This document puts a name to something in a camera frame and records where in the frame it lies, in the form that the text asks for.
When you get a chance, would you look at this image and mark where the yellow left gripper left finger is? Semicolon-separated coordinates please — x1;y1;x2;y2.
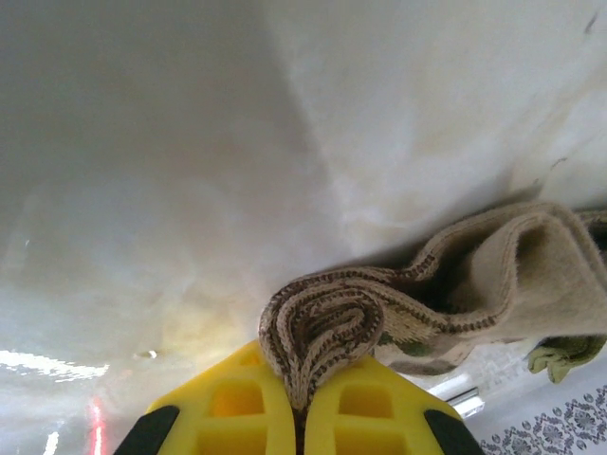
123;339;304;455

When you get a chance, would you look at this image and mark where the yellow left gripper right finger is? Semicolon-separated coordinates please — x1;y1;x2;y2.
305;353;487;455

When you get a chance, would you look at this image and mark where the beige brown patterned sock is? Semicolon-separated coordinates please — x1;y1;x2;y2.
258;201;607;413

